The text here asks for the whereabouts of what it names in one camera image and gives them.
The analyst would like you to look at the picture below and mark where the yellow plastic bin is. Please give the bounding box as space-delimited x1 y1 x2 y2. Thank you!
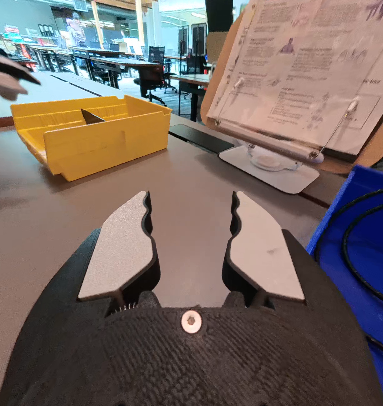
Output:
10 95 173 182

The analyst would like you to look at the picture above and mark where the blue plastic bin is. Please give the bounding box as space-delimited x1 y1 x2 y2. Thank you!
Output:
306 164 383 406

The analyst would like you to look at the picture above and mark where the printed instruction sheet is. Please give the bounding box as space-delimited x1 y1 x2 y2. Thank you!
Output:
207 0 383 156

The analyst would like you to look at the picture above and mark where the grey desk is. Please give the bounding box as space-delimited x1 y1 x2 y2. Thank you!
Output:
0 112 347 406

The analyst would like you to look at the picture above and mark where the black upright monitor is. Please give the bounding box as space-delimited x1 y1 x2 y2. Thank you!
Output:
178 25 189 64
191 23 208 65

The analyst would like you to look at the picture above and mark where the wooden document stand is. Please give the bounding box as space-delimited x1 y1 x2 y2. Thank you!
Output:
200 0 383 195

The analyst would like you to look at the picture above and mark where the black braided cable green plug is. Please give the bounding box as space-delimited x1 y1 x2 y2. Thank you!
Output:
314 187 383 353

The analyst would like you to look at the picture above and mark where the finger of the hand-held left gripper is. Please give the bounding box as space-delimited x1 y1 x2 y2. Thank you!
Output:
0 68 29 102
0 50 41 85

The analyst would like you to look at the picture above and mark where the black pillar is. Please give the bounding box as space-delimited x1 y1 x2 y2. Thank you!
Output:
205 0 234 32

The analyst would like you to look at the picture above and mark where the wooden office table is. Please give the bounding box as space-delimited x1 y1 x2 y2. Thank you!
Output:
169 74 211 122

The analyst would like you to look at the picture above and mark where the black mesh office chair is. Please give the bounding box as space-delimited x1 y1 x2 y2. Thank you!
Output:
134 45 177 106

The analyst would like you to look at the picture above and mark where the black bin divider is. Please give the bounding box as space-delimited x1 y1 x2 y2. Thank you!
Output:
80 108 107 125

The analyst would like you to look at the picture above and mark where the white table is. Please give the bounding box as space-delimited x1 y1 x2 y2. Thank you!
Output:
0 72 101 119

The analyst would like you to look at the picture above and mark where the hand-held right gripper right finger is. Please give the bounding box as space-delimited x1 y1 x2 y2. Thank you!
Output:
222 191 306 307

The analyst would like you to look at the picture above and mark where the black desk cable cover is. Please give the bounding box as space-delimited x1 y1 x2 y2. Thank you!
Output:
169 124 235 155

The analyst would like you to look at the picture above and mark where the long office table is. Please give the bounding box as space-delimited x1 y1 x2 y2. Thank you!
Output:
89 55 163 96

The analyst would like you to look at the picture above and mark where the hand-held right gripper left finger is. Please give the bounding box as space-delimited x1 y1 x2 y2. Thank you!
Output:
77 190 162 314

